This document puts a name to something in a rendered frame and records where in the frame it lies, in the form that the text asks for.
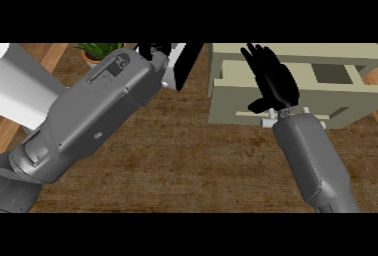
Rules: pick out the beige wooden cabinet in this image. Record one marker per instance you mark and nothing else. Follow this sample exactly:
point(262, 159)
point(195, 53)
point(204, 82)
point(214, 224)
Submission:
point(295, 51)

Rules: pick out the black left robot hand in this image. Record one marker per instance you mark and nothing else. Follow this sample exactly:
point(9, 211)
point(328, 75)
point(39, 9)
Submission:
point(189, 60)

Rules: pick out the beige drawer front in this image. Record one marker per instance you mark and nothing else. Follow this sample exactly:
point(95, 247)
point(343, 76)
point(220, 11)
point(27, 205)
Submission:
point(236, 100)

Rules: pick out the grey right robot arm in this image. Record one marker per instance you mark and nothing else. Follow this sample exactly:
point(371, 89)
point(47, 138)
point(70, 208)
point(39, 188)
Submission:
point(310, 156)

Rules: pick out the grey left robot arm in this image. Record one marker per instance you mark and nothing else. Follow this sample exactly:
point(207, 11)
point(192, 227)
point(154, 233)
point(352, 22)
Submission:
point(93, 113)

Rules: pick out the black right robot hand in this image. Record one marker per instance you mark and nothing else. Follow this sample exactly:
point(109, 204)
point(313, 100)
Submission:
point(275, 80)

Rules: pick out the green potted plant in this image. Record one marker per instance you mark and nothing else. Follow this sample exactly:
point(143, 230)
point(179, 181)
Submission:
point(101, 50)

